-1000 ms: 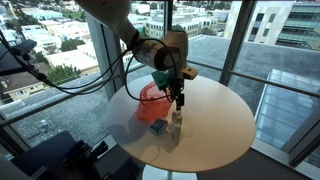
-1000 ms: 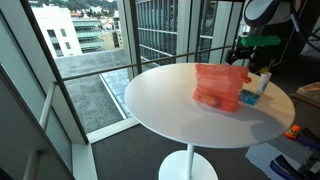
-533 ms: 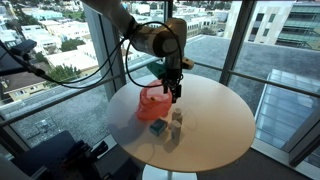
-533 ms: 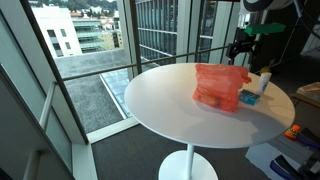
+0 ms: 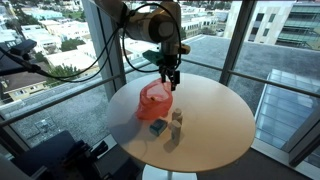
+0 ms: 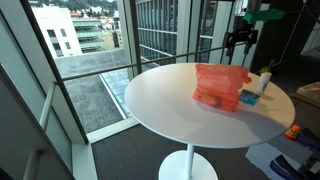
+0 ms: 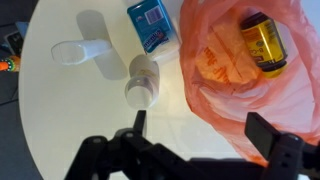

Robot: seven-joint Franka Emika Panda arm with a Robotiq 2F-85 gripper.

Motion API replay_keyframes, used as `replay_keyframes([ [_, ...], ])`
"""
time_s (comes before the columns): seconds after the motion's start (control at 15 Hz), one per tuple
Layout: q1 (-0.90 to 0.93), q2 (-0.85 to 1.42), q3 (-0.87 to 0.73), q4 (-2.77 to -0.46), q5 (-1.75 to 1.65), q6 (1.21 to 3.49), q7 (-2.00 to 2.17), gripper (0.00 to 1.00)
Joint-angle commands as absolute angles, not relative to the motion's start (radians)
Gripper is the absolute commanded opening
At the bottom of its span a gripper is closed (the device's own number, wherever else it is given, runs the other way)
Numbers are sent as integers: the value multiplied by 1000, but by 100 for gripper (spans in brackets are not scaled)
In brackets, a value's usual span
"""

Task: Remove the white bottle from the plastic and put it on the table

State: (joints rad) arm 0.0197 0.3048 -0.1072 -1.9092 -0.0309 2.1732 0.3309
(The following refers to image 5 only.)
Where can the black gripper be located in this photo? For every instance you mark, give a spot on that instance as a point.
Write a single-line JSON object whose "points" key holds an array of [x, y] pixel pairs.
{"points": [[170, 61]]}

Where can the white pill bottle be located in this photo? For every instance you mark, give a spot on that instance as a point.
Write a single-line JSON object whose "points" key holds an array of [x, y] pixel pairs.
{"points": [[177, 115]]}

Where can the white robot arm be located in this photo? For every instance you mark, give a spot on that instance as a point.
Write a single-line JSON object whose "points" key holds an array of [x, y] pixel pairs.
{"points": [[150, 26]]}

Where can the orange plastic bag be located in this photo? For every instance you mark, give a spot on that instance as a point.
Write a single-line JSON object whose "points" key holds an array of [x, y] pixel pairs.
{"points": [[153, 105]]}

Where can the teal plastic box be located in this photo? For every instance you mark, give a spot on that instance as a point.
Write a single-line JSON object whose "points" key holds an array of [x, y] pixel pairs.
{"points": [[158, 127]]}

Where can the white stick tube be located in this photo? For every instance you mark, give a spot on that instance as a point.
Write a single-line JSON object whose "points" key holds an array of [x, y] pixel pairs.
{"points": [[176, 133]]}

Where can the black equipment pile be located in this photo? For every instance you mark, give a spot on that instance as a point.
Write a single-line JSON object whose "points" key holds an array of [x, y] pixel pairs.
{"points": [[60, 156]]}

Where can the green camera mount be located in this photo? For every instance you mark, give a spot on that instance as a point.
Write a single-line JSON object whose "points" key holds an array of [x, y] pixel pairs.
{"points": [[153, 57]]}

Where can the white table pedestal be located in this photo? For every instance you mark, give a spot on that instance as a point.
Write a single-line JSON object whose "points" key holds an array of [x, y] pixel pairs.
{"points": [[166, 175]]}

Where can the black camera on stand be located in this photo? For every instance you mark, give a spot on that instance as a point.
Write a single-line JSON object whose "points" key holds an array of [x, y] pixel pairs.
{"points": [[23, 47]]}

